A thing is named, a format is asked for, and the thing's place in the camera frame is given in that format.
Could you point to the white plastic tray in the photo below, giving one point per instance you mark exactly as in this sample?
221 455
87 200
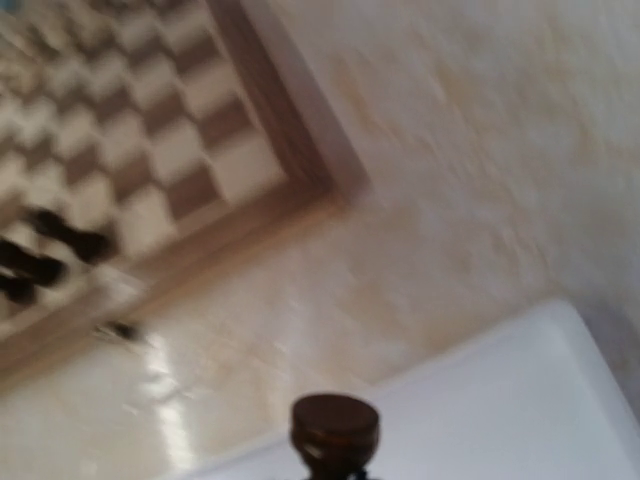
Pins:
533 398

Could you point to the wooden chess board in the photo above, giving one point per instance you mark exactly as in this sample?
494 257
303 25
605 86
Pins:
180 129

